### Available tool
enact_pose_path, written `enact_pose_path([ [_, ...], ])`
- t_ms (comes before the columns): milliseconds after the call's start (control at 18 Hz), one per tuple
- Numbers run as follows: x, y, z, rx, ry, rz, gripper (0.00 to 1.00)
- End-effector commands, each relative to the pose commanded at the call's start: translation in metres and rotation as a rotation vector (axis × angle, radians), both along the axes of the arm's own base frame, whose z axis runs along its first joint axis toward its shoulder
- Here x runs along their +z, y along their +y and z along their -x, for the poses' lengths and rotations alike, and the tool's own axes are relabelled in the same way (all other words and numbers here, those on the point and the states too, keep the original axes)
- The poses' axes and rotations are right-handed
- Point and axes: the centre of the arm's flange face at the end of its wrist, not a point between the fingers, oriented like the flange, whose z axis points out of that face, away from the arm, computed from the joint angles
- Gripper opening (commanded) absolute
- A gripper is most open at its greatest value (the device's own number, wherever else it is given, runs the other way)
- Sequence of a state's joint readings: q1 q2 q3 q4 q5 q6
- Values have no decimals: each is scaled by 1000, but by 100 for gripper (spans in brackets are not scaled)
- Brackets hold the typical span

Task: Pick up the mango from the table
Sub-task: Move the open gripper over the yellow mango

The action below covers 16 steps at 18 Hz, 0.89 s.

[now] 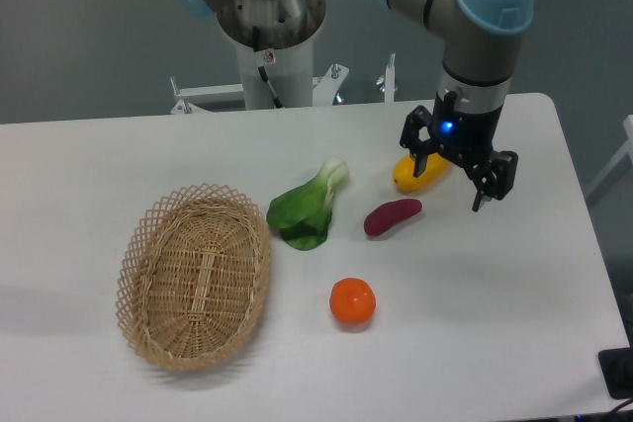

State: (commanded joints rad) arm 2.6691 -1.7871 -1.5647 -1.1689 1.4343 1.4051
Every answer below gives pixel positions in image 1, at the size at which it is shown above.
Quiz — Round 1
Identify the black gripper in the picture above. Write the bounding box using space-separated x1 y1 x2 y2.
400 91 518 212

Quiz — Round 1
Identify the yellow mango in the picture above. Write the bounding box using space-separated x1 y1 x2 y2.
392 153 451 194

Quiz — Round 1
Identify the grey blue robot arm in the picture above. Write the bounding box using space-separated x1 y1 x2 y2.
180 0 535 206

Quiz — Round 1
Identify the purple sweet potato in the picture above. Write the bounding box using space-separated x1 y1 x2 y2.
363 199 423 237

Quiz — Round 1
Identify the green bok choy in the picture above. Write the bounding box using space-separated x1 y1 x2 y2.
266 157 349 251

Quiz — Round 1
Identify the orange tangerine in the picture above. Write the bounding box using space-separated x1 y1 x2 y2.
328 277 377 330

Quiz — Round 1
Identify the black device at edge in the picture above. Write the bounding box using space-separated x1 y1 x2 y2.
597 347 632 400

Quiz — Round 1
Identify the woven wicker basket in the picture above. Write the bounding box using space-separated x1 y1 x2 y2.
116 184 271 372

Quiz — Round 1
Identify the white frame at right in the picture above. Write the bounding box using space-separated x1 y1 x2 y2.
585 115 632 204

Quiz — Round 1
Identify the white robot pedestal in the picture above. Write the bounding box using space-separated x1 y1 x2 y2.
169 0 400 116

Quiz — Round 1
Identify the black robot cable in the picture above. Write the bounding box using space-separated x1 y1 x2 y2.
251 25 285 110

